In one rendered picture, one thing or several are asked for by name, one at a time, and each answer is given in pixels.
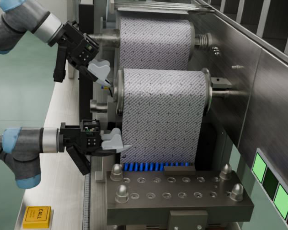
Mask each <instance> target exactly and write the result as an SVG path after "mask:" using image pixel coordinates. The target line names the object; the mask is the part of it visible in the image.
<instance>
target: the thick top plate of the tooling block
mask: <svg viewBox="0 0 288 230"><path fill-rule="evenodd" d="M220 173H221V171H196V174H195V175H164V172H163V171H123V178H122V180H120V181H113V180H111V178H110V175H111V171H106V218H107V226H108V225H156V224H168V220H169V213H170V210H198V209H206V210H207V213H208V218H207V223H222V222H250V219H251V216H252V212H253V209H254V204H253V202H252V200H251V198H250V197H249V195H248V193H247V191H246V190H245V188H244V186H243V184H242V183H241V181H240V179H239V178H238V176H237V174H236V172H235V171H234V170H232V173H231V179H230V180H224V179H222V178H221V177H220V176H219V174H220ZM237 183H240V184H241V185H242V186H243V195H242V196H243V200H242V201H239V202H237V201H234V200H232V199H231V198H230V196H229V195H230V194H231V192H232V189H233V188H234V186H235V185H236V184H237ZM120 185H125V186H126V187H127V189H128V197H129V200H128V202H127V203H125V204H119V203H117V202H116V200H115V197H116V192H117V189H118V187H119V186H120Z"/></svg>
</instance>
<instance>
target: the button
mask: <svg viewBox="0 0 288 230"><path fill-rule="evenodd" d="M50 216H51V206H27V208H26V212H25V216H24V219H23V223H22V224H23V229H40V228H48V227H49V222H50Z"/></svg>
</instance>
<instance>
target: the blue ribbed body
mask: <svg viewBox="0 0 288 230"><path fill-rule="evenodd" d="M165 166H169V163H166V164H165ZM171 166H174V163H171ZM176 166H179V163H176ZM180 166H184V163H181V164H180ZM185 166H189V164H188V163H186V164H185ZM163 168H164V164H163V163H161V164H160V166H159V164H158V163H156V164H155V166H154V164H153V163H151V164H150V166H149V164H148V163H146V164H145V166H144V164H143V163H141V164H140V166H139V164H138V163H135V166H134V165H133V163H130V166H129V165H128V163H125V166H124V167H123V171H163Z"/></svg>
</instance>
